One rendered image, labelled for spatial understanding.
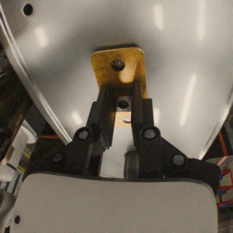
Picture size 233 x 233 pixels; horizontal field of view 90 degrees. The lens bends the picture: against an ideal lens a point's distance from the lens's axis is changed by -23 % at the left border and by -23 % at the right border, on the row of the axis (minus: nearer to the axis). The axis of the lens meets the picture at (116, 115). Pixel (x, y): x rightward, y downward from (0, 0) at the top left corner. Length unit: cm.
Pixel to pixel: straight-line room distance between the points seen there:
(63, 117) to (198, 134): 16
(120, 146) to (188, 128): 9
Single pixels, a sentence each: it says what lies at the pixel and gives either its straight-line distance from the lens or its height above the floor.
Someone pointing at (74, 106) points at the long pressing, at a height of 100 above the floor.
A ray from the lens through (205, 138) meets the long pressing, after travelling 21.
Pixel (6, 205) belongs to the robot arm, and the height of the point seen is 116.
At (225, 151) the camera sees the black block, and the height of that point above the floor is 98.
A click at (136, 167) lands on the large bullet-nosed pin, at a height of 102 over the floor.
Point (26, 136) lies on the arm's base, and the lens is 76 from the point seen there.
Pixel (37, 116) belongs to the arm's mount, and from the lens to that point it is 74.
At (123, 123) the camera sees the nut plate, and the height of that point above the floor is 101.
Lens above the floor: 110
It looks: 41 degrees down
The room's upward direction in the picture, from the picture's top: 172 degrees counter-clockwise
